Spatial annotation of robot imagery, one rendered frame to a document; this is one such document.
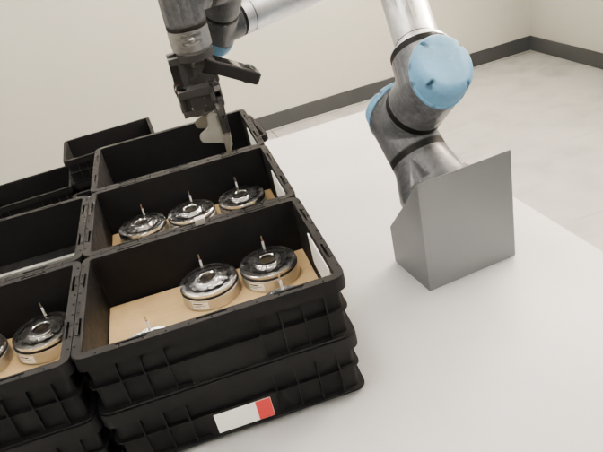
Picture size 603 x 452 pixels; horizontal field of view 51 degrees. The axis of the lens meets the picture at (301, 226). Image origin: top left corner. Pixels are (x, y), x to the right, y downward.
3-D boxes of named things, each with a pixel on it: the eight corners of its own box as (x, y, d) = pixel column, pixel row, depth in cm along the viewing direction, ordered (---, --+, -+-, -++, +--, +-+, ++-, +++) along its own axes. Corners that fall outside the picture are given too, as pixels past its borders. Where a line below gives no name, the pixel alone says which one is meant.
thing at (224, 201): (258, 182, 144) (258, 180, 143) (267, 200, 135) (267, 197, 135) (215, 195, 142) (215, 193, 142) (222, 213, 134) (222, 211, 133)
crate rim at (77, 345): (300, 205, 119) (297, 195, 117) (349, 289, 92) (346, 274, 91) (86, 269, 114) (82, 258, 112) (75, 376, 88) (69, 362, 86)
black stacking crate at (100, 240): (276, 190, 149) (266, 146, 144) (308, 248, 123) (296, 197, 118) (109, 239, 144) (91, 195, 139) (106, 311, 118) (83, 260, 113)
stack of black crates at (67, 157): (176, 200, 321) (148, 117, 299) (185, 224, 295) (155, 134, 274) (98, 225, 314) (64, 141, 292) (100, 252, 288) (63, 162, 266)
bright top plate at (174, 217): (214, 196, 142) (213, 195, 142) (214, 217, 133) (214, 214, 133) (169, 208, 142) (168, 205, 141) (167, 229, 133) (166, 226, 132)
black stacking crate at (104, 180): (253, 149, 175) (243, 110, 170) (275, 190, 149) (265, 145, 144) (111, 189, 170) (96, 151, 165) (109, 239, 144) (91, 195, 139)
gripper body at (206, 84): (180, 108, 127) (163, 49, 120) (222, 96, 128) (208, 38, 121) (186, 123, 120) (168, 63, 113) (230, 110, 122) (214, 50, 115)
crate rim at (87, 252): (267, 152, 145) (265, 143, 144) (299, 205, 119) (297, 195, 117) (93, 203, 140) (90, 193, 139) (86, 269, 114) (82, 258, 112)
